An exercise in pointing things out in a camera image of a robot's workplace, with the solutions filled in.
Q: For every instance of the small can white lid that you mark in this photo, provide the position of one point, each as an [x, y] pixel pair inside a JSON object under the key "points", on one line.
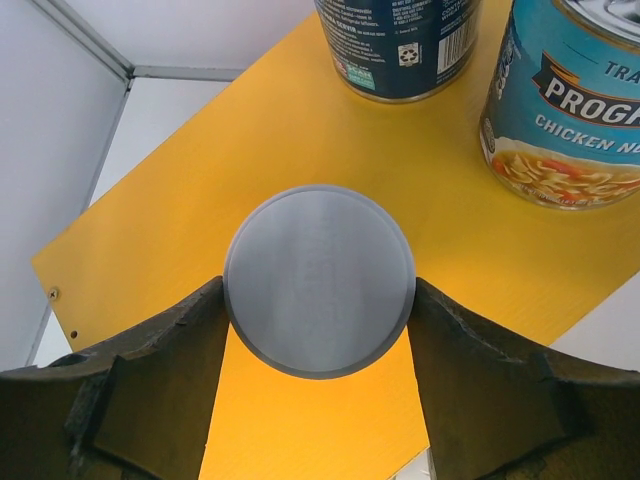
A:
{"points": [[319, 282]]}

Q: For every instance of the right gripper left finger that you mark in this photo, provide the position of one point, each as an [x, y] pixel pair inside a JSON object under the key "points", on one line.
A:
{"points": [[135, 406]]}

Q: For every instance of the left aluminium corner post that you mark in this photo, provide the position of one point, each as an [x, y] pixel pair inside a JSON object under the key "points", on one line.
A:
{"points": [[61, 14]]}

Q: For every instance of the yellow two-shelf cabinet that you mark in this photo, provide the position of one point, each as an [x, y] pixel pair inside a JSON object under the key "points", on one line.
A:
{"points": [[165, 228]]}

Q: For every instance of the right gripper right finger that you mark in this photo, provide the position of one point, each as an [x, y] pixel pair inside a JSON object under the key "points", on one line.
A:
{"points": [[497, 405]]}

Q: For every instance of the light blue Progresso soup can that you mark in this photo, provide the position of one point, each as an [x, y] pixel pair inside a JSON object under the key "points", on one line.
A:
{"points": [[560, 126]]}

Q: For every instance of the dark blue soup can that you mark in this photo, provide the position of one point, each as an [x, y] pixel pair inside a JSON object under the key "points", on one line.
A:
{"points": [[399, 51]]}

